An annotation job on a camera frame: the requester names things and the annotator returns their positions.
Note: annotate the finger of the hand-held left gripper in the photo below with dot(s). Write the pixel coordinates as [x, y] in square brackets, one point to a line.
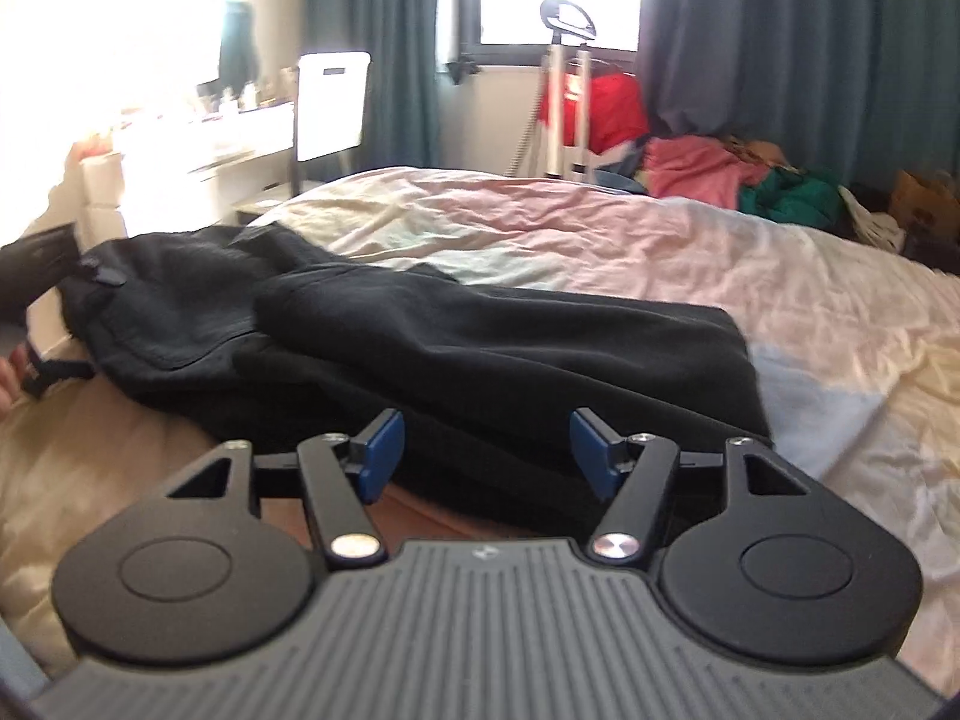
[103, 276]

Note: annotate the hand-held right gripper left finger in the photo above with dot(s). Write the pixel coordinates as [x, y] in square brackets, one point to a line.
[382, 457]

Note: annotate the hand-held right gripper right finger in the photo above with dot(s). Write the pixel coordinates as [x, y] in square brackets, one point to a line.
[592, 454]

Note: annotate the black pants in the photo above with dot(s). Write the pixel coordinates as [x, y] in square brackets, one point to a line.
[487, 360]

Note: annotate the person's left hand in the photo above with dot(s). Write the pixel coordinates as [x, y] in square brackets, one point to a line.
[9, 386]

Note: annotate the white vanity desk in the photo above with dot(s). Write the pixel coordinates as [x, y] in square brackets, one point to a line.
[240, 135]

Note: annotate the bed with pastel sheet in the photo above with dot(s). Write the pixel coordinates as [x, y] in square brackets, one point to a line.
[675, 240]

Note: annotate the row of cosmetic bottles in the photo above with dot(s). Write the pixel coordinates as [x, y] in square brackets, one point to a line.
[247, 94]

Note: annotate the vanity mirror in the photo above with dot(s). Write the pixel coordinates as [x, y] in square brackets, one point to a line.
[236, 45]

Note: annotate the white chair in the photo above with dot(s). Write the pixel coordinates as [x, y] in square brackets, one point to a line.
[330, 105]

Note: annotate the blue cloth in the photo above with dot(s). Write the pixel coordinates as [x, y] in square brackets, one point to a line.
[619, 165]

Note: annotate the pink cloth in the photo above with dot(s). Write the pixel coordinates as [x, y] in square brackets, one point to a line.
[697, 169]

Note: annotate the green cloth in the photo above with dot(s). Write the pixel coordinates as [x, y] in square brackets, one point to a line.
[795, 199]

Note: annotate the red garment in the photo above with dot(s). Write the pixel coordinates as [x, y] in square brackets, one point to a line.
[615, 112]

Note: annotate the tan clothing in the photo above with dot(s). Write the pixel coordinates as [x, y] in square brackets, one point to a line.
[757, 150]

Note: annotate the teal curtain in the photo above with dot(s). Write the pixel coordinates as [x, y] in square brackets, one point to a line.
[375, 52]

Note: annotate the white cloth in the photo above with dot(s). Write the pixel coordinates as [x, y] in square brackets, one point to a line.
[877, 229]

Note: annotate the garment steamer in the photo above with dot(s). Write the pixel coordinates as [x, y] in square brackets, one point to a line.
[559, 90]

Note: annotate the black curtain tieback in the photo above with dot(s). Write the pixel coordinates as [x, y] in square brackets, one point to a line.
[461, 71]

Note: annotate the brown paper bag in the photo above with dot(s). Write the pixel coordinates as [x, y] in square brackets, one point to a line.
[922, 206]

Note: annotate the blue-grey curtain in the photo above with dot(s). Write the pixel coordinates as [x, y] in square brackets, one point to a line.
[787, 52]

